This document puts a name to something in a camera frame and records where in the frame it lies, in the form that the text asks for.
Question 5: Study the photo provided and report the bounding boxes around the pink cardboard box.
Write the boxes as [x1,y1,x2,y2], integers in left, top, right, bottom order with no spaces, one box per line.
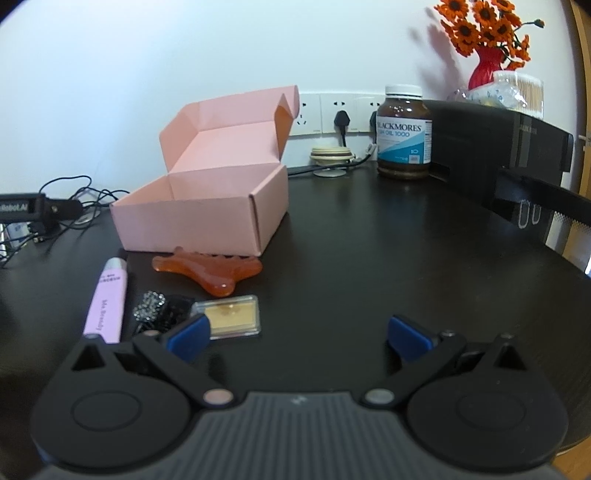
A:
[111,86,300,256]

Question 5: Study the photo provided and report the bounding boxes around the black plug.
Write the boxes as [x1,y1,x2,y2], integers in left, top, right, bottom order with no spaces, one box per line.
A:
[334,110,351,147]
[369,110,378,144]

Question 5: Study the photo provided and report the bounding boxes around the black box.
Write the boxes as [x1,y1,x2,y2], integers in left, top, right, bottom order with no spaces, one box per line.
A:
[425,100,574,201]

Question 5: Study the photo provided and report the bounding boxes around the black plug left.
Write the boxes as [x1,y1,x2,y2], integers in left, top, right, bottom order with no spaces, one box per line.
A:
[334,110,351,147]

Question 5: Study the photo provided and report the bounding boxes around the plastic bag on box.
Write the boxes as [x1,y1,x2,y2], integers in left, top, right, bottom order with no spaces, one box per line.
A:
[447,84,516,109]

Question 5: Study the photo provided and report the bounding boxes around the wooden door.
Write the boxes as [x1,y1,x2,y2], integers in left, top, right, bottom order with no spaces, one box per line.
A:
[561,1,590,198]

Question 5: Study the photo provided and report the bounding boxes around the black rhinestone hair clip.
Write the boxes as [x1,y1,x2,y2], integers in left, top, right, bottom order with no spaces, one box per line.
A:
[132,291,194,335]

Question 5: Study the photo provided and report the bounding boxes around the cotton swab container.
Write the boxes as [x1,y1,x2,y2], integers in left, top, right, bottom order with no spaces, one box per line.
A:
[493,71,544,119]

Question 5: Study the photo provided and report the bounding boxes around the red vase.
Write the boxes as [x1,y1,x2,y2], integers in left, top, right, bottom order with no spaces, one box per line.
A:
[468,46,504,90]

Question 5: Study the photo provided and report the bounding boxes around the purple cosmetic tube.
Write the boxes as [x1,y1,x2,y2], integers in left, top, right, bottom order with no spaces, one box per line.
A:
[83,249,128,344]

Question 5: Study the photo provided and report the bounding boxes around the tangled black cable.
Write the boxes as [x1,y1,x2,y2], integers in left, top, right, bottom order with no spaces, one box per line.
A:
[0,174,131,269]

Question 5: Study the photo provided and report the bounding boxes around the brown supplement bottle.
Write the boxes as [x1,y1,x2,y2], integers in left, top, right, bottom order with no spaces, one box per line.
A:
[376,84,433,180]

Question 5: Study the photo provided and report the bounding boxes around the black plug right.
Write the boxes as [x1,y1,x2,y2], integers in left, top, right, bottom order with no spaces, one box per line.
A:
[369,110,378,144]

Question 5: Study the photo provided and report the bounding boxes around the white wall socket strip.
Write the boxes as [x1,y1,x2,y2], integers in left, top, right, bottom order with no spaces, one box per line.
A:
[290,92,385,137]

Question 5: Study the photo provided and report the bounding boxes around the orange artificial flowers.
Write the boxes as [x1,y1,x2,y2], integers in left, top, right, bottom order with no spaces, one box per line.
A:
[433,0,546,71]

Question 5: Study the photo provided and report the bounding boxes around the orange translucent comb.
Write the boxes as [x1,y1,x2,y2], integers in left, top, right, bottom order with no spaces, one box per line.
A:
[151,247,263,298]

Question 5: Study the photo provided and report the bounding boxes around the gold item clear case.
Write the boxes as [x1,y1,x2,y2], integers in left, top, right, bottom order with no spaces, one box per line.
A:
[189,295,262,340]

